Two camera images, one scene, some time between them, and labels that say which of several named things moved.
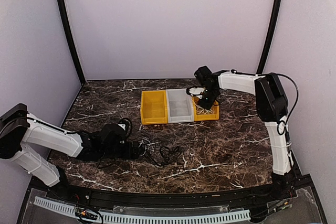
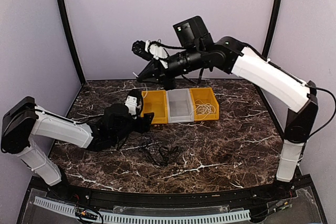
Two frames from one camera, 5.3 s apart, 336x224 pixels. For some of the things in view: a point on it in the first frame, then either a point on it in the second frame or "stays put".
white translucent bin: [179, 106] stays put
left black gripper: [135, 155] to [144, 123]
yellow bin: [154, 109] stays put
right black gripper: [207, 105] to [158, 75]
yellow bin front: [201, 114] stays put
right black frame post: [274, 22] stays put
